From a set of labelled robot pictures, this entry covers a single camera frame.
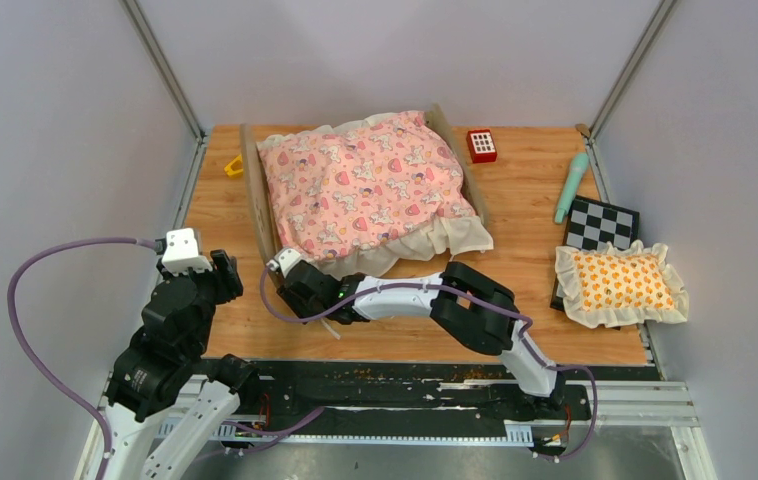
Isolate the pink unicorn drawstring bag blanket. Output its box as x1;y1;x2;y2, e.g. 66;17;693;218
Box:
256;110;495;342

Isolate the wooden striped pet bed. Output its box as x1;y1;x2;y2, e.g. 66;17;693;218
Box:
239;102;492;289

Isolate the orange duck print pillow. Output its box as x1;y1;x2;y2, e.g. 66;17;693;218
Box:
555;240;689;329

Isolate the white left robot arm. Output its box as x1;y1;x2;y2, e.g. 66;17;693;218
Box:
95;250;262;479

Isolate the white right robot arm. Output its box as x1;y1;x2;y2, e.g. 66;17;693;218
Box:
265;250;566;418

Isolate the yellow triangle toy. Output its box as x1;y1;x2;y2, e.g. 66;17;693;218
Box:
224;155;244;178

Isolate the red white grid block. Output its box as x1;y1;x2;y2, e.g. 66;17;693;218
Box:
466;129;498;164

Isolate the black and silver chessboard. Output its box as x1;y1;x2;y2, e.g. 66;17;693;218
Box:
549;195;643;313

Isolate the mint green massager wand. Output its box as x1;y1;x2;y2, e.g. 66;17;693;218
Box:
554;153;590;224

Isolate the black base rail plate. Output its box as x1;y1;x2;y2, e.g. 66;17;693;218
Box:
237;360;591;437

